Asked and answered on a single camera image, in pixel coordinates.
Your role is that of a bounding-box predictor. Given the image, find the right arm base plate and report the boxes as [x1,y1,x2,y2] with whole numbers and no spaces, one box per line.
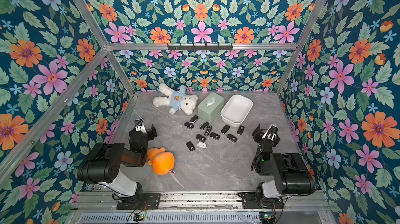
[237,192,284,209]

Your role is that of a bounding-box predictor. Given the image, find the black chrome button key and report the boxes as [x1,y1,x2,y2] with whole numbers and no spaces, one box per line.
[200,122,209,130]

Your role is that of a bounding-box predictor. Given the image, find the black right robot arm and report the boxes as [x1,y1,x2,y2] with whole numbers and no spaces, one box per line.
[251,125,316,199]

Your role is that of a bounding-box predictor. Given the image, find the white storage box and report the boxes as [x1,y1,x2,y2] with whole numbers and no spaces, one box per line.
[220,94,253,127]

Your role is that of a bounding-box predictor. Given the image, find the black VW key front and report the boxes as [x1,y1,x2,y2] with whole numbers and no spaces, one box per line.
[186,141,195,152]

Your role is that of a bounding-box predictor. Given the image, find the white key fob with tag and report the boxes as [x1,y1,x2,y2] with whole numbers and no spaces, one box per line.
[196,142,207,149]

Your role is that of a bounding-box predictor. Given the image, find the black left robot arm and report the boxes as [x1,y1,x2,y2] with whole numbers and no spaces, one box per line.
[77,118,157,198]

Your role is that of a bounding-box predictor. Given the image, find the black hook rail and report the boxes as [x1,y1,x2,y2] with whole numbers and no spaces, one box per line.
[167,43,233,52]

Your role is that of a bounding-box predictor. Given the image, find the white teddy bear blue shirt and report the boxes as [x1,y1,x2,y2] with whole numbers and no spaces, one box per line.
[153,83,198,115]

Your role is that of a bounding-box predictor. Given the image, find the black slim Porsche key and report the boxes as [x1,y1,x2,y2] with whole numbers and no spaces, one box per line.
[204,125,212,136]

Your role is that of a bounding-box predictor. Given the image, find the black silver flip key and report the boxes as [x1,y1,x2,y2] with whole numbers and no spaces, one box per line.
[189,115,199,124]

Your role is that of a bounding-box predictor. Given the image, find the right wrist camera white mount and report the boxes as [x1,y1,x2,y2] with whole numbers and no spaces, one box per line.
[265,125,278,141]

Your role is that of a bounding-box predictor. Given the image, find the orange plush toy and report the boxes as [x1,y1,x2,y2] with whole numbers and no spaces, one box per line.
[147,147,175,175]

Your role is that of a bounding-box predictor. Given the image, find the green tissue box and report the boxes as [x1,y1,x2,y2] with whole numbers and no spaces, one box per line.
[197,92,225,124]

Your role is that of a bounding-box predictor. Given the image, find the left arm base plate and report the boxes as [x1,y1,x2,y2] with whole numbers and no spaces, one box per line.
[116,193,161,210]

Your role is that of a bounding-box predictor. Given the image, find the aluminium front rail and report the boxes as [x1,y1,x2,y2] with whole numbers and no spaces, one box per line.
[72,191,329,211]

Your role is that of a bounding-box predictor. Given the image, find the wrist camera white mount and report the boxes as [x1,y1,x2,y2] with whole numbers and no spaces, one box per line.
[265,125,278,141]
[135,121,147,134]

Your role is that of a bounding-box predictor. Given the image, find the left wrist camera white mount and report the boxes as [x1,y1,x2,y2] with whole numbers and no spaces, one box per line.
[135,121,147,134]

